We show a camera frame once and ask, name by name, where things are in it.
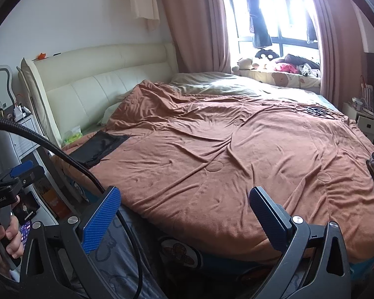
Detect black eye mask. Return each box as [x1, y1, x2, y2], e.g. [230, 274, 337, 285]
[255, 49, 280, 61]

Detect green tissue pack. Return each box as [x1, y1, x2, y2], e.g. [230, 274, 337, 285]
[62, 126, 83, 146]

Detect pink left curtain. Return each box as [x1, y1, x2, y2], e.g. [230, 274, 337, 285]
[162, 0, 231, 73]

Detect plush toy bear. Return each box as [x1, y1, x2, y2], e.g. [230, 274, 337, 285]
[232, 58, 259, 75]

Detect pink right curtain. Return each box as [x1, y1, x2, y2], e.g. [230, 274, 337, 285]
[312, 0, 367, 109]

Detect black cables on bed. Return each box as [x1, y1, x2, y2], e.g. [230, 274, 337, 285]
[298, 104, 337, 120]

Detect orange toy on headboard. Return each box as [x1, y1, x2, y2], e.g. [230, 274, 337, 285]
[36, 53, 46, 60]

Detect brown bed quilt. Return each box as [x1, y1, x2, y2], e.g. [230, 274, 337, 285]
[51, 79, 374, 265]

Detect bear-print window cushion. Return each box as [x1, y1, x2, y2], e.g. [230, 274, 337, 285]
[234, 70, 321, 94]

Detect dark hanging garment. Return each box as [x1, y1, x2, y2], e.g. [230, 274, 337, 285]
[247, 0, 272, 49]

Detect pink curtain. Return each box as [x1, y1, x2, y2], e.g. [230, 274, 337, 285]
[162, 0, 231, 73]
[312, 0, 367, 109]

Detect person's left hand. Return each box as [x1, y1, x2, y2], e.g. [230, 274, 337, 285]
[0, 207, 23, 282]

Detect white bedside cabinet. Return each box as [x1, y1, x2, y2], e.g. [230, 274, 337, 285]
[0, 105, 63, 225]

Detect black garment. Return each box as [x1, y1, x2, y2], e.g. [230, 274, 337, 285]
[69, 131, 130, 169]

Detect pile of clothes on sill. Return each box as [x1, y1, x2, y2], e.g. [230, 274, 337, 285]
[274, 54, 321, 78]

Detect black braided cable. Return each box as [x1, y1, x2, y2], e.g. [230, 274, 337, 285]
[0, 114, 145, 299]

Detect smartphone with lit screen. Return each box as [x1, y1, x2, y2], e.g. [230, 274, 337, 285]
[20, 221, 31, 247]

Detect cream leather headboard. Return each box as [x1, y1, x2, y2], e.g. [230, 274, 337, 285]
[17, 43, 178, 146]

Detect white right nightstand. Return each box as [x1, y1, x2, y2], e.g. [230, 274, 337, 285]
[343, 103, 374, 143]

